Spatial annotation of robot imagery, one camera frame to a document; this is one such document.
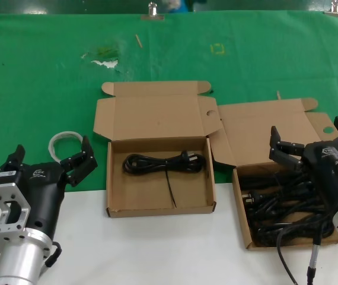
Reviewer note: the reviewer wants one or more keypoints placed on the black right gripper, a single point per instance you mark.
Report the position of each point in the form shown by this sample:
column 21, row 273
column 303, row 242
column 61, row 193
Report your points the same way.
column 327, row 172

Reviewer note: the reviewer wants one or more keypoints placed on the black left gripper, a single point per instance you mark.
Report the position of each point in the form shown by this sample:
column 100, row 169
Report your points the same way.
column 46, row 190

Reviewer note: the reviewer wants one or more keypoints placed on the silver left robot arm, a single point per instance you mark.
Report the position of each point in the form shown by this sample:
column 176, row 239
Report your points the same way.
column 17, row 261

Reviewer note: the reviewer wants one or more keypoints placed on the open cardboard box oval hole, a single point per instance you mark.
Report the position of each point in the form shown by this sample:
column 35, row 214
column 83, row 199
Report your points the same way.
column 255, row 133

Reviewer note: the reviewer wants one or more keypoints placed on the open cardboard box round hole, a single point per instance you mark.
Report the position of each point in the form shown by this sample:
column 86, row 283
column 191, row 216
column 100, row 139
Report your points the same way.
column 157, row 118

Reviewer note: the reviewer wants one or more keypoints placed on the clear tape roll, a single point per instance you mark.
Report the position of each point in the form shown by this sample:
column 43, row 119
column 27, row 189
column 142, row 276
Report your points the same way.
column 52, row 142

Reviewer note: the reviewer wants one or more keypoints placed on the green table cloth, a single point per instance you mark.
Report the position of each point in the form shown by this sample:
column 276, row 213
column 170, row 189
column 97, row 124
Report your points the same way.
column 38, row 89

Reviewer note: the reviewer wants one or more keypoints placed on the small black debris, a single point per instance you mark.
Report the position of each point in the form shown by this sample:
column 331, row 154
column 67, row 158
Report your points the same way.
column 211, row 91

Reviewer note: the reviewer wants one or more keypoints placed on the metal binder clip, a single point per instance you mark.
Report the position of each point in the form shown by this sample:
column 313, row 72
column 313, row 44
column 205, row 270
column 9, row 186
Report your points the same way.
column 152, row 16
column 336, row 13

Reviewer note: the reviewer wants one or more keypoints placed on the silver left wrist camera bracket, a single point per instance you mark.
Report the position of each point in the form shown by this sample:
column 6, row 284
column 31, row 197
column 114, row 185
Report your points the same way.
column 1, row 188

